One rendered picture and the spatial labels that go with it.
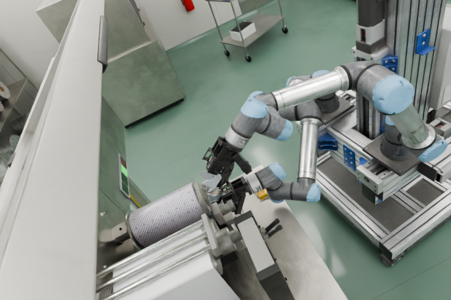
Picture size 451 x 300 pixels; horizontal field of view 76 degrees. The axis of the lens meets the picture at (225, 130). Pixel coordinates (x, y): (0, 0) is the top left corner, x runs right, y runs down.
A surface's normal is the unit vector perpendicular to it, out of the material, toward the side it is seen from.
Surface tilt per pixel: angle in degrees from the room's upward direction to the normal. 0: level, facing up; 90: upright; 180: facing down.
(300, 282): 0
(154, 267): 0
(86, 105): 54
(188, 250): 0
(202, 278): 90
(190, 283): 90
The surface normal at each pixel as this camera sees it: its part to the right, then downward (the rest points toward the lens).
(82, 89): 0.54, -0.77
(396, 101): 0.16, 0.52
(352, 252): -0.32, -0.70
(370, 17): -0.29, 0.71
